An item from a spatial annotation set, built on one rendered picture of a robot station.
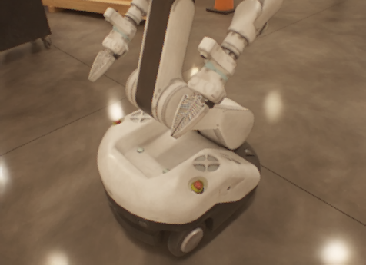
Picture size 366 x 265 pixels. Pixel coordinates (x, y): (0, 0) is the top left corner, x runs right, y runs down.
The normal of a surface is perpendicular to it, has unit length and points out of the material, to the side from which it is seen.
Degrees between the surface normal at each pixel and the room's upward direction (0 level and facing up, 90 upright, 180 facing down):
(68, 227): 0
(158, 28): 70
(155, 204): 55
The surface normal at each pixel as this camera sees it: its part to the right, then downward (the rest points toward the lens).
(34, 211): -0.04, -0.80
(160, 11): -0.71, 0.12
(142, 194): -0.29, -0.11
